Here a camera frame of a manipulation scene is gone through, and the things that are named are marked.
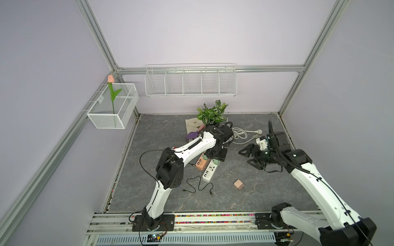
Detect pink charger cube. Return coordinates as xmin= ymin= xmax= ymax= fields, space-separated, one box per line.
xmin=234 ymin=179 xmax=244 ymax=190

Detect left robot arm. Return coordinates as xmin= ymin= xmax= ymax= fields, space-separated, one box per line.
xmin=143 ymin=122 xmax=234 ymax=221

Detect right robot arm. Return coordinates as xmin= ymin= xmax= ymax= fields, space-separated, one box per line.
xmin=239 ymin=122 xmax=377 ymax=246

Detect white power strip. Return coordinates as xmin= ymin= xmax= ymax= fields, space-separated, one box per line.
xmin=202 ymin=160 xmax=219 ymax=182

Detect orange power strip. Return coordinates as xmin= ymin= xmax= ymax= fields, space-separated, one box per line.
xmin=196 ymin=153 xmax=210 ymax=171

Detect purple pink garden trowel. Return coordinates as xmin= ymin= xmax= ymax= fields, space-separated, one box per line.
xmin=185 ymin=124 xmax=205 ymax=140

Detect potted green plant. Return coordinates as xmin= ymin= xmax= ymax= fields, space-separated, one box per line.
xmin=197 ymin=99 xmax=228 ymax=126

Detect white gardening glove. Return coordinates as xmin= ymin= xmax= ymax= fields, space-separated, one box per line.
xmin=185 ymin=118 xmax=203 ymax=134

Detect artificial pink tulip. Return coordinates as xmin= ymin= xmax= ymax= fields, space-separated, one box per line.
xmin=107 ymin=75 xmax=122 ymax=114

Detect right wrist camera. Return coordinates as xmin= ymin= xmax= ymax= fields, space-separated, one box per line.
xmin=255 ymin=137 xmax=269 ymax=151

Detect white coiled power cords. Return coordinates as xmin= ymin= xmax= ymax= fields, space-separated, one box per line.
xmin=230 ymin=116 xmax=263 ymax=145

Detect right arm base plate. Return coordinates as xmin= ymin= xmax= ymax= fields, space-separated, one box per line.
xmin=255 ymin=212 xmax=295 ymax=230

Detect white wire wall shelf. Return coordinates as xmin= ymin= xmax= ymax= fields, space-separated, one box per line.
xmin=145 ymin=63 xmax=238 ymax=97

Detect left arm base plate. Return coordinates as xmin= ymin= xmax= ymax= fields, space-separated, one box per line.
xmin=132 ymin=214 xmax=175 ymax=232

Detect white mesh wall basket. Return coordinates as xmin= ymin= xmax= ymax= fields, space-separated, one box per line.
xmin=87 ymin=83 xmax=139 ymax=129

